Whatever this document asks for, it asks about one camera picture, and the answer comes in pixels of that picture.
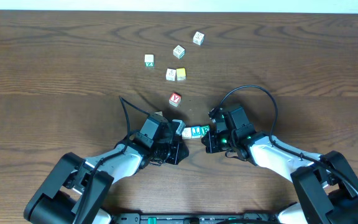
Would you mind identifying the yellow block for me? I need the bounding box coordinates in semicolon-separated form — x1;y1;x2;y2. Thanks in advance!
176;68;186;81

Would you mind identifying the white letter Y block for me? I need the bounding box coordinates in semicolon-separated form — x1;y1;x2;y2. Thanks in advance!
181;128;192;139

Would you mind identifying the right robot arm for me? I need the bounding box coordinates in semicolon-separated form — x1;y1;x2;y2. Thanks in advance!
201;124;358;223

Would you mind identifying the white block teal side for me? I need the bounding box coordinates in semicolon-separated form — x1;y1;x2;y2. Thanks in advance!
173;45;185;59

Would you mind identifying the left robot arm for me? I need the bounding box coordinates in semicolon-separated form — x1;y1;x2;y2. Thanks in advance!
24;137;189;223

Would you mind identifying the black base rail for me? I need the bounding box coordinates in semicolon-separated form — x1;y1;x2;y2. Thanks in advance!
111;212;279;224

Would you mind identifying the red letter A block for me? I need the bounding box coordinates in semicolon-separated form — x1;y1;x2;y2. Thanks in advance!
168;93;181;107

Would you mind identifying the white picture block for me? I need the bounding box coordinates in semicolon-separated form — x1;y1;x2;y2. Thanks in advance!
165;68;177;82

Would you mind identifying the black right camera cable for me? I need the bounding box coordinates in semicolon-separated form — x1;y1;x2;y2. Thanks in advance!
214;84;358;224

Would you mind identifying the white block top right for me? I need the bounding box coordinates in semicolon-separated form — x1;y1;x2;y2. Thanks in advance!
193;31;204;45

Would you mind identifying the black left camera cable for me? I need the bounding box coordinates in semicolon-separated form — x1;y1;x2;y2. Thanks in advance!
73;95;152;224

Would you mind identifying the black camera cable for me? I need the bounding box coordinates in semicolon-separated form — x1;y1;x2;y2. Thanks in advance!
73;95;152;224
214;84;358;224

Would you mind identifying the blue letter L block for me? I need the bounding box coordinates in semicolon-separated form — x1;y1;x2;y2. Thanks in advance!
191;126;201;139

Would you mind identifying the green letter F block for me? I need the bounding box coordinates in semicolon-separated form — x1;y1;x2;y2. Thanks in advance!
200;125;210;137

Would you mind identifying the white block green side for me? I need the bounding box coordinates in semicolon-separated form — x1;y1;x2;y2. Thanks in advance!
144;54;155;67

